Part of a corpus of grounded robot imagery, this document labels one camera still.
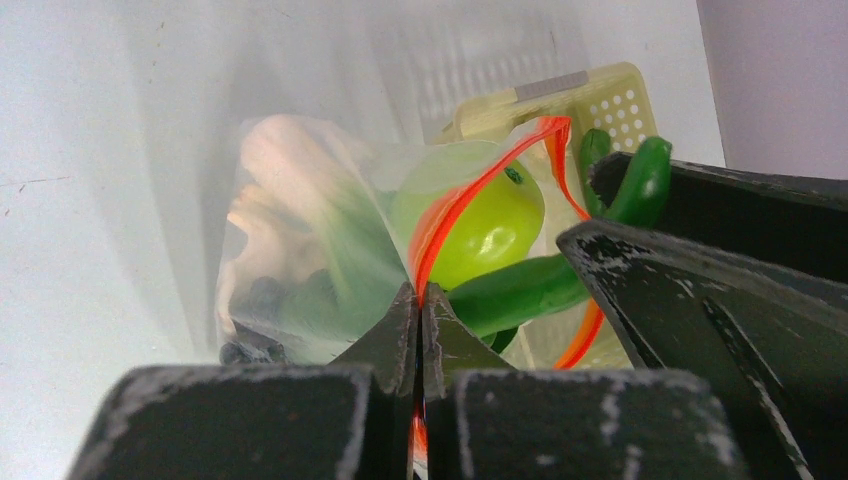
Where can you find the cream perforated plastic basket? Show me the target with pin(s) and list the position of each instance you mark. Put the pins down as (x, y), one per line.
(610, 99)

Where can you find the white oyster mushroom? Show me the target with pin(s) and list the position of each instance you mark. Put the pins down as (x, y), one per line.
(303, 190)

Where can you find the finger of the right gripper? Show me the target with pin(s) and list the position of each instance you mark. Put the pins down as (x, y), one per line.
(796, 225)
(770, 340)

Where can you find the green apple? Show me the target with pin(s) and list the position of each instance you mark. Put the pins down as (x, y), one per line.
(497, 229)

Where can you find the green cucumber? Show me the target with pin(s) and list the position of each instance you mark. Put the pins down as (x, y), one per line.
(509, 297)

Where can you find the clear zip top bag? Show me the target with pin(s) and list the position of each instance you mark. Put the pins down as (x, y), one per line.
(420, 191)

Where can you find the green bok choy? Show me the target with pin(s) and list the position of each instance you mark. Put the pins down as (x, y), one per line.
(344, 299)

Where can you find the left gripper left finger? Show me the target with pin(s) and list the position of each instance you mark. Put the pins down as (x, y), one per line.
(349, 419)

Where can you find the green chili pepper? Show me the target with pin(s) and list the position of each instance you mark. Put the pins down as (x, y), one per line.
(644, 190)

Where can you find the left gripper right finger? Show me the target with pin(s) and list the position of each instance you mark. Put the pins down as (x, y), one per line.
(485, 420)

